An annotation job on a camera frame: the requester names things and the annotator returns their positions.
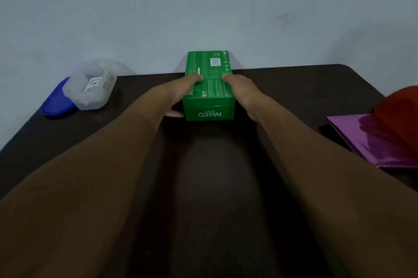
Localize blue plastic lid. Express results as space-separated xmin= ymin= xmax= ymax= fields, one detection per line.
xmin=40 ymin=76 xmax=79 ymax=117

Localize person's left hand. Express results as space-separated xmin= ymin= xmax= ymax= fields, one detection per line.
xmin=160 ymin=73 xmax=204 ymax=118

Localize person's right forearm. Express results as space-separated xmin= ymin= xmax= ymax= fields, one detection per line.
xmin=251 ymin=93 xmax=418 ymax=278

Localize white clips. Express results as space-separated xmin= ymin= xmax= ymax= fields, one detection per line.
xmin=83 ymin=76 xmax=103 ymax=92

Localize red cap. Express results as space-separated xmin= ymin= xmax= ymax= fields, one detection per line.
xmin=359 ymin=86 xmax=418 ymax=161

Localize translucent plastic container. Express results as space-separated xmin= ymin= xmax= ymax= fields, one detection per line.
xmin=63 ymin=59 xmax=128 ymax=111

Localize green tissue box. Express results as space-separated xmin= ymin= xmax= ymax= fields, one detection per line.
xmin=182 ymin=51 xmax=236 ymax=121

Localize person's left forearm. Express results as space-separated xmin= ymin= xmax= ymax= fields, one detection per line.
xmin=0 ymin=87 xmax=178 ymax=278

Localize purple glossy paper sheet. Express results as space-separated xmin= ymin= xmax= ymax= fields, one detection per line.
xmin=326 ymin=113 xmax=418 ymax=169

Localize person's right hand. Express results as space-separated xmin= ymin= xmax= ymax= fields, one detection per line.
xmin=222 ymin=74 xmax=266 ymax=123

